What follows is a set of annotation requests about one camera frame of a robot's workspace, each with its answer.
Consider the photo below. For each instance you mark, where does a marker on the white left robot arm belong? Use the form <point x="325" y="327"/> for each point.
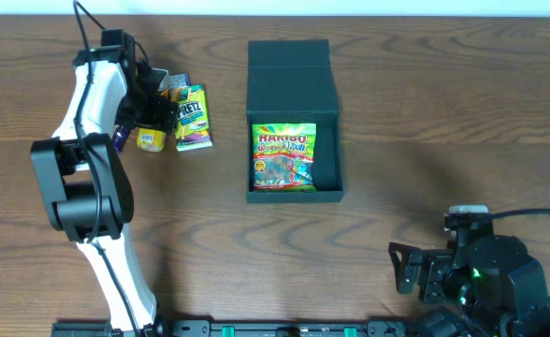
<point x="85" y="191"/>

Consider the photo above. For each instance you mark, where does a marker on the yellow plastic bottle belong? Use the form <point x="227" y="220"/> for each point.
<point x="151" y="140"/>

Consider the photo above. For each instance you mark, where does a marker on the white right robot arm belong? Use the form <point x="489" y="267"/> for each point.
<point x="496" y="285"/>

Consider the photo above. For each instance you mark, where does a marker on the dark blue candy bar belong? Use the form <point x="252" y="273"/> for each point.
<point x="119" y="137"/>

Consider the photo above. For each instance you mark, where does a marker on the dark green lidded box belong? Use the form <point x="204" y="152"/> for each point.
<point x="291" y="82"/>

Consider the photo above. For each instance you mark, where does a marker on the dark blue barcode box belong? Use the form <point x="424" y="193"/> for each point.
<point x="179" y="81"/>

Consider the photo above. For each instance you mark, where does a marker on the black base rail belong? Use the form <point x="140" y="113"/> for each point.
<point x="275" y="329"/>

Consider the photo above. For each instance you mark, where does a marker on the green Pretz snack box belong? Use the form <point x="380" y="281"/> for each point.
<point x="192" y="130"/>

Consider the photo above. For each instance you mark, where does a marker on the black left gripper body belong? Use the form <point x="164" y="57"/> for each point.
<point x="164" y="112"/>

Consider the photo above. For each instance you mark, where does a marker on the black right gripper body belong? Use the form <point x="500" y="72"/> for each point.
<point x="426" y="270"/>

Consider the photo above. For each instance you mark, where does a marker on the Haribo gummy candy bag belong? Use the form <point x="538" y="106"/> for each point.
<point x="283" y="155"/>

